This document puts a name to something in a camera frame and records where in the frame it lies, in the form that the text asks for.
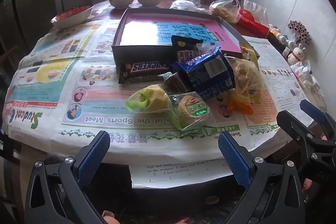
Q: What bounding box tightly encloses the blue cookie packet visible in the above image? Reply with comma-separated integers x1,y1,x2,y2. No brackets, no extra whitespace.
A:
172,47,235,100

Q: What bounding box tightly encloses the crumpled white tissue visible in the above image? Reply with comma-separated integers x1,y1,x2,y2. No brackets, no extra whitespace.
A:
290,60,321,90

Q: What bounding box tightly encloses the brown chocolate bar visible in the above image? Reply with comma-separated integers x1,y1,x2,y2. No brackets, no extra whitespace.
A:
117,61,174,84

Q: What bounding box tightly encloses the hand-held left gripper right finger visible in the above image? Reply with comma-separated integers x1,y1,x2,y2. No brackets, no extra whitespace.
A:
218,132,306,224

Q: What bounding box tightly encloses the yellow cake green wrapper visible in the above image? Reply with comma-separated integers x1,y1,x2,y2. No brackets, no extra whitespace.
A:
125,84,174,113

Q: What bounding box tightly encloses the brown white flower ornament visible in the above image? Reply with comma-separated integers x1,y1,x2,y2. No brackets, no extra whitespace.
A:
287,21,311,45

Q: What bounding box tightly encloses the black green pea packet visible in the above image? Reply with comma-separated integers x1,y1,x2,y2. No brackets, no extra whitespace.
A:
171,35,204,64

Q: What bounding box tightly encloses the yellow cartoon snack packet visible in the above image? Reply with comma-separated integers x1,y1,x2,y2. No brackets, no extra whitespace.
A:
239,42,261,106

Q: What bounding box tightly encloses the round pastry green label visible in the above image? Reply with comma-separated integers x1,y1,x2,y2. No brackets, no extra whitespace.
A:
168,91,212,131

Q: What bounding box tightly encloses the white printed worksheet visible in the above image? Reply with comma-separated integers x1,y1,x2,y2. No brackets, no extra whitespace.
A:
129,157,234,189

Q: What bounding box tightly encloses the person's left hand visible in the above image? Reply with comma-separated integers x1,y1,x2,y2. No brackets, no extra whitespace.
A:
102,210,118,224

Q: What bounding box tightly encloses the plastic bag of yellow pastries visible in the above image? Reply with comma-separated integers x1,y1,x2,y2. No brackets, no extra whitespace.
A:
209,0,240,24

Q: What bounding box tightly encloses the grey cardboard box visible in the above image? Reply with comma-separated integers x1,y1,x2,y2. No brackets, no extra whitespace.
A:
111,7,261,67

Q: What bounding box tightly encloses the dark brown cake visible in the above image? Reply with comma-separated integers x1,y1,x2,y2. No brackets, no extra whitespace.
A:
161,72,192,94

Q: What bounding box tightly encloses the person's right hand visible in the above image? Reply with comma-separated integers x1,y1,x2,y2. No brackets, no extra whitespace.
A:
302,177,313,192

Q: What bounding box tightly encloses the colourful newspaper spread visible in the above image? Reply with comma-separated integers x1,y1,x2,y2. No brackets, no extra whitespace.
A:
1,20,280,161

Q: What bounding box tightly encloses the red tissue pack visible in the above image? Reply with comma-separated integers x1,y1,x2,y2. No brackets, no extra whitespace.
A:
238,0,271,38

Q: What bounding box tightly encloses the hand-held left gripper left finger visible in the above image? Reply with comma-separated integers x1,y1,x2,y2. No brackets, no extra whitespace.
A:
24,131,111,224

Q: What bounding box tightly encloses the red patterned bowl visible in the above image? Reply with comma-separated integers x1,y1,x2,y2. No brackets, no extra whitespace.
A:
51,4,94,28

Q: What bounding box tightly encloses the white rabbit figurine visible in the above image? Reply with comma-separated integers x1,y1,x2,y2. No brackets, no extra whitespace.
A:
287,46,306,64

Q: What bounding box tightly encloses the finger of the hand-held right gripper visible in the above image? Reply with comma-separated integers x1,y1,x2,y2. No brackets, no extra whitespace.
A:
300,99,336,135
277,110,319,151

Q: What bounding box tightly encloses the crumbly pastry clear wrapper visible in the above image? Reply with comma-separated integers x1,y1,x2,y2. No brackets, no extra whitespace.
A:
226,56,263,106

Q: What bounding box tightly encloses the pink and blue book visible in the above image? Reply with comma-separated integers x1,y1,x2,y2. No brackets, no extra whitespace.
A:
119,14,242,52

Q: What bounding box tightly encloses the small orange white bottle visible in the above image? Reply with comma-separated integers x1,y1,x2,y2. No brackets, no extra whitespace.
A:
270,30,285,42

